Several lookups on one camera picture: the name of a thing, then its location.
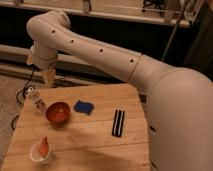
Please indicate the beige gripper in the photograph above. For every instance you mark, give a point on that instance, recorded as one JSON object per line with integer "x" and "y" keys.
{"x": 48, "y": 77}

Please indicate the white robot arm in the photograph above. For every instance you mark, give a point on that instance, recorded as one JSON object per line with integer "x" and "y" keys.
{"x": 178, "y": 102}

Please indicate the red wooden bowl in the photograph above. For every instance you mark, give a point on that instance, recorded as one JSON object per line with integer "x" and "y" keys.
{"x": 58, "y": 113}

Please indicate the blue sponge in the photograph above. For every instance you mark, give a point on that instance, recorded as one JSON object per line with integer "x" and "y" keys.
{"x": 83, "y": 107}

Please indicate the wooden table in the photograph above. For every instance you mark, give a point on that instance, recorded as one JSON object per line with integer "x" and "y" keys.
{"x": 85, "y": 142}

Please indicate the orange carrot toy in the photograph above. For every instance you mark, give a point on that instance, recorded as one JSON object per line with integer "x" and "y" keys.
{"x": 44, "y": 147}

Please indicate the white cup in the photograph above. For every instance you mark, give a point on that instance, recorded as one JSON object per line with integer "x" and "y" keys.
{"x": 37, "y": 158}

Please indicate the black white striped block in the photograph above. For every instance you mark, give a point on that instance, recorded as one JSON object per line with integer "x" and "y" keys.
{"x": 117, "y": 127}

